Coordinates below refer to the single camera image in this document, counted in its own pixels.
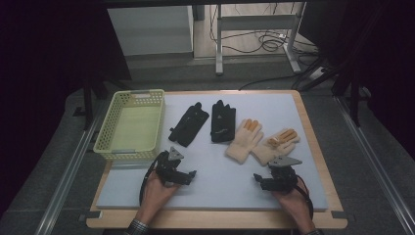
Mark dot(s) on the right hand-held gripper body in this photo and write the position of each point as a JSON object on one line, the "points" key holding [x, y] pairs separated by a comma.
{"points": [[282, 178]]}

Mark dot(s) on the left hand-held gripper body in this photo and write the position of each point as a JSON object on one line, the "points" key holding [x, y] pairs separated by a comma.
{"points": [[168, 169]]}

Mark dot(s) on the plain black glove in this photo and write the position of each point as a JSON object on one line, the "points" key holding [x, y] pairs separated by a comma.
{"points": [[189, 125]]}

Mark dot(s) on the pale yellow plastic basket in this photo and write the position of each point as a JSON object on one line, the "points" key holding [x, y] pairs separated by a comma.
{"points": [[135, 127]]}

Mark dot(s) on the black glove with grey mark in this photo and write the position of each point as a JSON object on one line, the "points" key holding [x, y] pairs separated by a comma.
{"points": [[222, 122]]}

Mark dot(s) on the person's right hand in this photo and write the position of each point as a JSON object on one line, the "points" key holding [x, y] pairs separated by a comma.
{"points": [[293, 204]]}

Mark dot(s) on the person's left hand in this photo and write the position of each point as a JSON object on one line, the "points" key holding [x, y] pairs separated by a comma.
{"points": [[155, 197]]}

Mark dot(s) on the white foam mat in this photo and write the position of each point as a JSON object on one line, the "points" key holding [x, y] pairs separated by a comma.
{"points": [[212, 182]]}

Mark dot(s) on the cream knit glove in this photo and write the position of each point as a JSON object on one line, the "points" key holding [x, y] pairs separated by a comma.
{"points": [[244, 141], [277, 145]]}

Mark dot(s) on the black metal stand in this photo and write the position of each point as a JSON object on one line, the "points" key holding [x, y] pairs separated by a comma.
{"points": [[87, 104]]}

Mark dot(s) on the black tripod stand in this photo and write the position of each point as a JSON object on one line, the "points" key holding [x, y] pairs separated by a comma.
{"points": [[354, 98]]}

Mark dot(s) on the white power strip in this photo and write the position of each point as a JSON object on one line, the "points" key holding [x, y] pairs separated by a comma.
{"points": [[317, 73]]}

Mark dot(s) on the white cabinet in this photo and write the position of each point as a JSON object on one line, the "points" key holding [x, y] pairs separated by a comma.
{"points": [[150, 29]]}

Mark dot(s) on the dark curtain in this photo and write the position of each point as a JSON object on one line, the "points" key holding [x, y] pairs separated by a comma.
{"points": [[39, 65], [388, 49]]}

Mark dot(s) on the metal floor rail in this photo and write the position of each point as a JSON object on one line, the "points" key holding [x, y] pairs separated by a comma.
{"points": [[65, 182], [375, 163]]}

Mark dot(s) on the white metal desk frame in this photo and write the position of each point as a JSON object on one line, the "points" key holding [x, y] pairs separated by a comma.
{"points": [[219, 42]]}

